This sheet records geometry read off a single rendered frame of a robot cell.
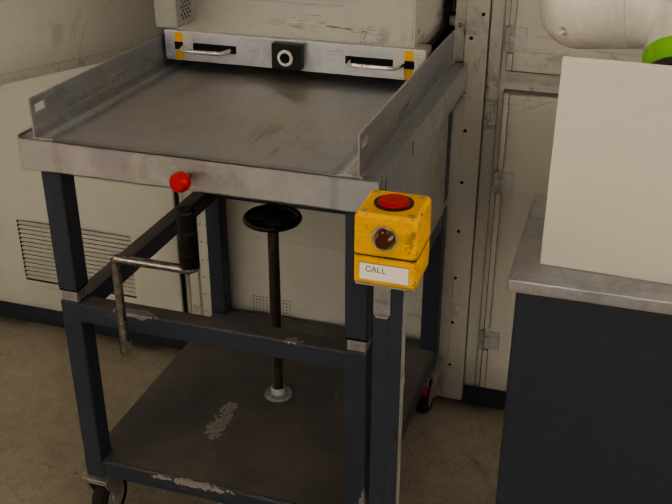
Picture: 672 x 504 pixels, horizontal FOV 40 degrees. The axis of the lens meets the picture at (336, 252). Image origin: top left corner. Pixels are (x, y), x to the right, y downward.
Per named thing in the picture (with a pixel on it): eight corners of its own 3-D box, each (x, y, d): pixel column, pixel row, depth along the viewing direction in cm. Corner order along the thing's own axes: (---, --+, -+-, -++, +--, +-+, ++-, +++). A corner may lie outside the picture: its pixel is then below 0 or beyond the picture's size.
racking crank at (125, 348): (115, 357, 161) (95, 200, 148) (124, 348, 164) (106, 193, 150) (202, 374, 157) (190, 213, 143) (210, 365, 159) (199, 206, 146)
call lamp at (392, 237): (395, 258, 111) (395, 232, 110) (367, 254, 112) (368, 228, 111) (398, 253, 112) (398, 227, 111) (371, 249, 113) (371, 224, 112)
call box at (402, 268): (414, 294, 114) (417, 219, 110) (352, 284, 116) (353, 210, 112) (429, 265, 121) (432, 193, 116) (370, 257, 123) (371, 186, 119)
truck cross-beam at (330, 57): (424, 82, 173) (425, 50, 171) (166, 58, 189) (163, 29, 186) (430, 75, 178) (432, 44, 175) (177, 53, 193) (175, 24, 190)
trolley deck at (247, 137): (379, 216, 137) (380, 179, 134) (22, 169, 154) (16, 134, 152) (466, 90, 195) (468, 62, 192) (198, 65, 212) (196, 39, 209)
